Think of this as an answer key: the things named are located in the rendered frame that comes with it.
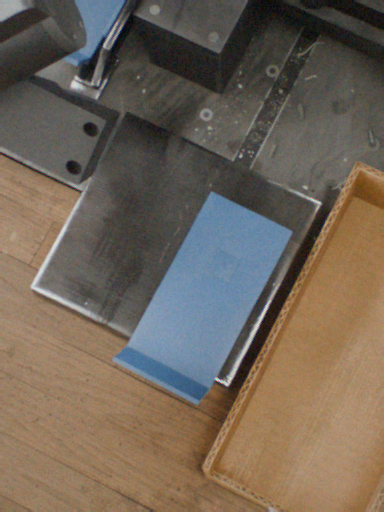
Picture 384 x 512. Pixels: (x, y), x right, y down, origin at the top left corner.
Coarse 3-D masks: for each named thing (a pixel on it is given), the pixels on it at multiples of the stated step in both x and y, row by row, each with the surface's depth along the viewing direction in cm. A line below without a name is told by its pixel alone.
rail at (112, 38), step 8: (136, 0) 100; (128, 8) 100; (120, 16) 100; (128, 16) 100; (120, 24) 100; (112, 32) 99; (120, 32) 100; (128, 32) 102; (112, 40) 99; (120, 40) 101; (112, 48) 100
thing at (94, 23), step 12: (84, 0) 100; (96, 0) 100; (108, 0) 100; (84, 12) 100; (96, 12) 100; (108, 12) 100; (96, 24) 100; (96, 36) 99; (84, 48) 99; (96, 48) 99; (72, 60) 96; (84, 60) 98
